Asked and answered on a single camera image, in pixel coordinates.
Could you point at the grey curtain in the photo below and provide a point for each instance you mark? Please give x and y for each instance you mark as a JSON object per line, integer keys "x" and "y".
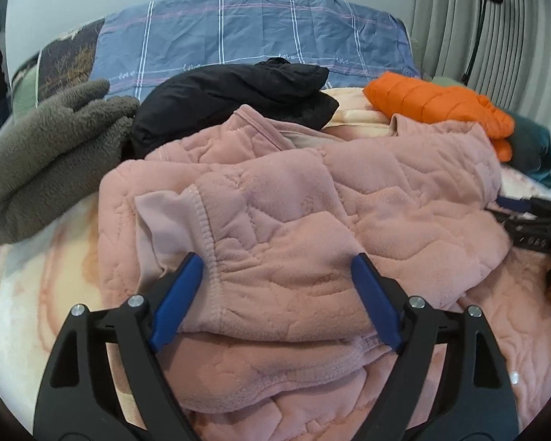
{"x": 496, "y": 23}

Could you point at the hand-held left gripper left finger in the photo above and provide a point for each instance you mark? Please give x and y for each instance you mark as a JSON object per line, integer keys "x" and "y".
{"x": 180, "y": 295}

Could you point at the grey fleece garment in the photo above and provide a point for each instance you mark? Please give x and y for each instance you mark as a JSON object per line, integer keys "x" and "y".
{"x": 50, "y": 156}

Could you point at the dark landscape printed pillow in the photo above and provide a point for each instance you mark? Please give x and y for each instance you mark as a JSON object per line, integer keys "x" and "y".
{"x": 59, "y": 66}

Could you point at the orange puffer jacket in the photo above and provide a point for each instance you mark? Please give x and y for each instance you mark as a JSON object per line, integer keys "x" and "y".
{"x": 436, "y": 101}

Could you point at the black jacket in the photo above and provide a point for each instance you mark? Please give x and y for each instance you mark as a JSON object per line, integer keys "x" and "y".
{"x": 229, "y": 96}

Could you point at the teal garment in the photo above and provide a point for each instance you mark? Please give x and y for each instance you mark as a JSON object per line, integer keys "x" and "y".
{"x": 530, "y": 147}

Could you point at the cream patterned blanket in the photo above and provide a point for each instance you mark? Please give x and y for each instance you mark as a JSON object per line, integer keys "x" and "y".
{"x": 32, "y": 312}

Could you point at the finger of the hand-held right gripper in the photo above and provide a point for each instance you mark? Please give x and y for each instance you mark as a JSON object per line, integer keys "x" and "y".
{"x": 519, "y": 202}
{"x": 528, "y": 234}

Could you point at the blue plaid quilt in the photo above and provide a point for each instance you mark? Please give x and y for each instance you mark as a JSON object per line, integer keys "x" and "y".
{"x": 238, "y": 36}

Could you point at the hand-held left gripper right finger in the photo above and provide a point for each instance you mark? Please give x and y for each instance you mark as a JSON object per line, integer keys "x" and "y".
{"x": 373, "y": 298}

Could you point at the black floor lamp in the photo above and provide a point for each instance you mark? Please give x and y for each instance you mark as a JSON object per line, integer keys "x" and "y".
{"x": 480, "y": 23}

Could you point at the pink quilted fleece garment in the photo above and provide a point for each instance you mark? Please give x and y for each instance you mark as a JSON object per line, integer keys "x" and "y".
{"x": 303, "y": 202}

